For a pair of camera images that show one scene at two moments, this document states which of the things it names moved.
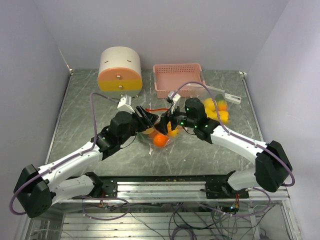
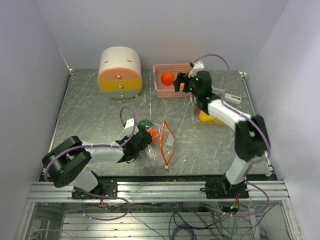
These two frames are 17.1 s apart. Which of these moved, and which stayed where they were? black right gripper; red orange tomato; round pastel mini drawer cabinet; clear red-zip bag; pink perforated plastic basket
Moved: black right gripper; red orange tomato; clear red-zip bag
Stayed: pink perforated plastic basket; round pastel mini drawer cabinet
